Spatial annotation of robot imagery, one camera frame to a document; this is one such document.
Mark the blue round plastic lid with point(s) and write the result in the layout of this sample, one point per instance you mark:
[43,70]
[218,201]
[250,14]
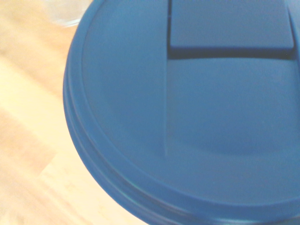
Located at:
[187,117]

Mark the glass container with teal lid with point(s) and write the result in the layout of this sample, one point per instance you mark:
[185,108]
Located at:
[63,14]

